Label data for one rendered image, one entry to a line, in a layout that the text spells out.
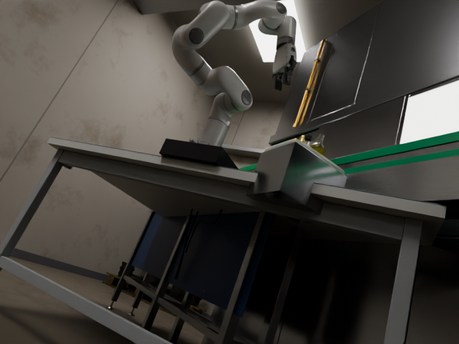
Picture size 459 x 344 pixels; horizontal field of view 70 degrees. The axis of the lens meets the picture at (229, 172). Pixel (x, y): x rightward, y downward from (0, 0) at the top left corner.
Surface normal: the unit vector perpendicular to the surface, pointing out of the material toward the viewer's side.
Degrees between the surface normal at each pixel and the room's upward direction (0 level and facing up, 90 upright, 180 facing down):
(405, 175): 90
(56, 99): 90
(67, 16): 90
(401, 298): 90
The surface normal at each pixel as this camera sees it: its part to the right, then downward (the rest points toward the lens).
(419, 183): -0.80, -0.46
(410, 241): -0.37, -0.45
